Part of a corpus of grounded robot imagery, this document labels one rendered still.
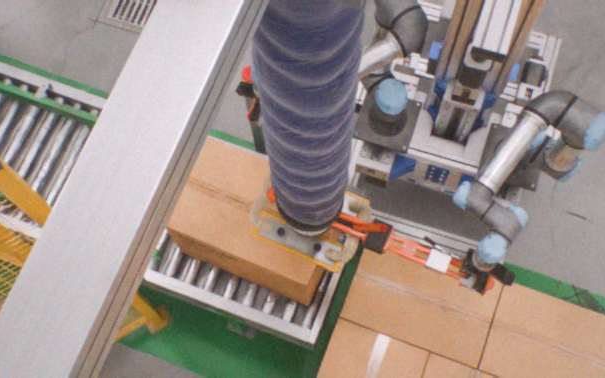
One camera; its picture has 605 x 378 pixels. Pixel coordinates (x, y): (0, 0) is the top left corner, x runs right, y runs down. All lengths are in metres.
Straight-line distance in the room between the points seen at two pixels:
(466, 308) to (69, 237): 2.69
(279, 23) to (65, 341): 0.77
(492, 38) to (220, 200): 1.37
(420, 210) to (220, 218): 1.17
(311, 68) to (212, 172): 1.63
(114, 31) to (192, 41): 3.67
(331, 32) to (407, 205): 2.47
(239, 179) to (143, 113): 2.21
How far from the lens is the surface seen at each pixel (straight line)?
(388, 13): 2.64
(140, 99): 0.96
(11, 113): 3.94
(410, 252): 2.71
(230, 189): 3.14
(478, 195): 2.45
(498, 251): 2.40
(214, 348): 3.96
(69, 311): 0.90
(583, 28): 4.73
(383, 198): 3.90
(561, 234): 4.22
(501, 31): 2.21
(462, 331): 3.44
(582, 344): 3.55
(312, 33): 1.48
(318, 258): 2.81
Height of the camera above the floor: 3.89
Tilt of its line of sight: 71 degrees down
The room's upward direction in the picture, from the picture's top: 3 degrees counter-clockwise
